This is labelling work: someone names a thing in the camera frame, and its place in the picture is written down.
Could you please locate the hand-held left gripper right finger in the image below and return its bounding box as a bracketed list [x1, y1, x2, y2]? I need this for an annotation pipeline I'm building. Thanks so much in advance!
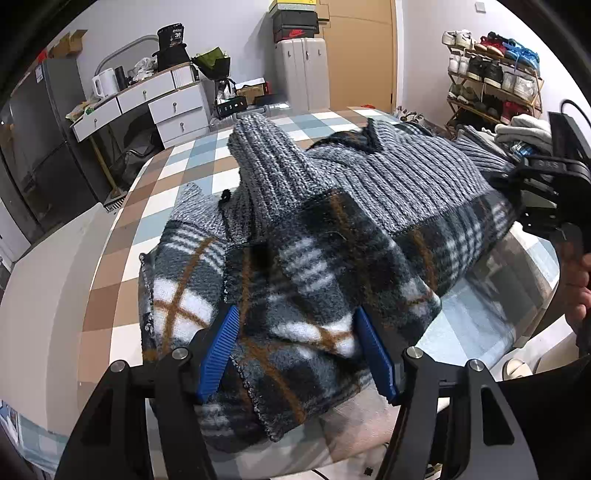
[353, 307, 527, 480]

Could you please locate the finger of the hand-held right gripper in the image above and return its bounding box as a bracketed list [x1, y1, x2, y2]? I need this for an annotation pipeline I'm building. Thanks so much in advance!
[488, 159, 555, 202]
[518, 202, 568, 234]

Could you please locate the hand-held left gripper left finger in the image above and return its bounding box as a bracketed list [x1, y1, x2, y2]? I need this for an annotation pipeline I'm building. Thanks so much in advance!
[55, 305, 241, 480]

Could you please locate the plaid knit cardigan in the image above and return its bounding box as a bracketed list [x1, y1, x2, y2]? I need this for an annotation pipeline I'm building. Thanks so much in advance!
[139, 113, 520, 455]

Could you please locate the pile of folded clothes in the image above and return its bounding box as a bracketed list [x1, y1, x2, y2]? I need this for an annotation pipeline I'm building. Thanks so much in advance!
[457, 113, 555, 162]

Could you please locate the person's right hand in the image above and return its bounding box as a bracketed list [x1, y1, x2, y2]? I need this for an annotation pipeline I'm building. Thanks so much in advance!
[558, 240, 591, 334]

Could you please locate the wooden shoe rack with shoes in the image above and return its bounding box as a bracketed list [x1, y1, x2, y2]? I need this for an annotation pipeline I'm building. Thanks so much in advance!
[441, 30, 541, 123]

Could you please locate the scattered shoes pile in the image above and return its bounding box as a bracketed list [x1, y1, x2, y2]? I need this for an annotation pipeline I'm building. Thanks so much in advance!
[392, 106, 439, 134]

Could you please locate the white slipper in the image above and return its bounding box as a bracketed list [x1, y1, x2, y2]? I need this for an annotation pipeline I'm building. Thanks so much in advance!
[501, 357, 532, 381]

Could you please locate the brown blue checked blanket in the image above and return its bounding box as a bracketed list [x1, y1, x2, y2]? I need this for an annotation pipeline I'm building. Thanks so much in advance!
[14, 107, 561, 476]

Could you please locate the person's dark clothing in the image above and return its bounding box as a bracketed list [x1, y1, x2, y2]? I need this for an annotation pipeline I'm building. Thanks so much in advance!
[501, 344, 591, 480]

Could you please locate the wooden door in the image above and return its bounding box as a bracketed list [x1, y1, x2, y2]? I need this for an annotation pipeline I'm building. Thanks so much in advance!
[318, 0, 399, 114]

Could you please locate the dark bag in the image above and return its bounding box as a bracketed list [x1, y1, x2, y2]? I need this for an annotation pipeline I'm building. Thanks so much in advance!
[113, 127, 162, 178]

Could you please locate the white upright suitcase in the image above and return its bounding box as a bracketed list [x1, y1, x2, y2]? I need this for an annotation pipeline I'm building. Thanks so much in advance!
[274, 37, 329, 112]

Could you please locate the silver ribbed suitcase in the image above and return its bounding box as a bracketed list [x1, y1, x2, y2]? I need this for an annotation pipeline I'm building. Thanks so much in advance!
[210, 102, 291, 132]

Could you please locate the white desk with drawers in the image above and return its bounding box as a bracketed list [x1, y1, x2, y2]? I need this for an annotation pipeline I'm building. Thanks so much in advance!
[70, 62, 211, 197]

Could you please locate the black shoe box red logo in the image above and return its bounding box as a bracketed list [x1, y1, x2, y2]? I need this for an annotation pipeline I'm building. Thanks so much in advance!
[272, 25, 320, 42]

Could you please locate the brown gift box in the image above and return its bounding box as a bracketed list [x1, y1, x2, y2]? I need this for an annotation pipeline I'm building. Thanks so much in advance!
[236, 80, 269, 104]

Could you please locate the grey refrigerator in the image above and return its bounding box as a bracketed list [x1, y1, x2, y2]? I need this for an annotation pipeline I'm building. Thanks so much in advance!
[0, 58, 109, 232]

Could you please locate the yellow shoe box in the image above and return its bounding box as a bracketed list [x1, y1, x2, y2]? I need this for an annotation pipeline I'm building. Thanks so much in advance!
[268, 0, 319, 12]

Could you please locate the green wrapped bouquet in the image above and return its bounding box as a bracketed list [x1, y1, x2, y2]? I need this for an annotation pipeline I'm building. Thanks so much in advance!
[191, 46, 232, 81]

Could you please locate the white electric kettle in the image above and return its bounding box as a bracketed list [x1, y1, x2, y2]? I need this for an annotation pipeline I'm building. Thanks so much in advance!
[91, 69, 118, 100]

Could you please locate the arched mirror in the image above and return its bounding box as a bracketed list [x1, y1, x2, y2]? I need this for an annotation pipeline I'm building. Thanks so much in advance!
[95, 34, 160, 79]

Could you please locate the open cardboard box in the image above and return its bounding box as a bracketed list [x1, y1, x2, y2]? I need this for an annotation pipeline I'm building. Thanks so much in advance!
[50, 30, 88, 58]

